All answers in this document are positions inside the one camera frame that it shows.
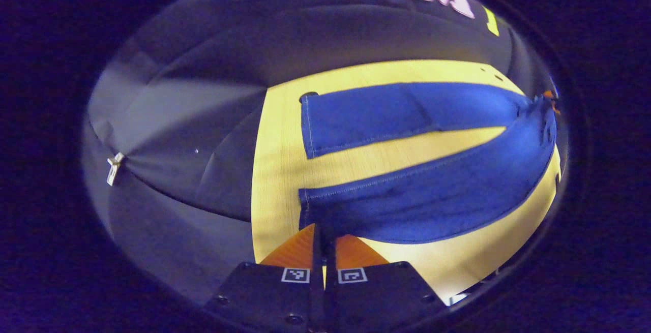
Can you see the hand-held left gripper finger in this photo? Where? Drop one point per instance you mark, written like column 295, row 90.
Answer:
column 318, row 282
column 330, row 282

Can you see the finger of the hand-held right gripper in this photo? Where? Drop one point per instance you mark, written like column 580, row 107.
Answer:
column 550, row 96

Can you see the blue denim jeans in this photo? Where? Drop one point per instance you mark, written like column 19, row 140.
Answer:
column 432, row 195

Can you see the black backdrop cloth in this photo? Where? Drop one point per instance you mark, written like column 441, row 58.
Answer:
column 203, row 119

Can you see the white metal clip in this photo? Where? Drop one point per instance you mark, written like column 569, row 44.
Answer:
column 114, row 168

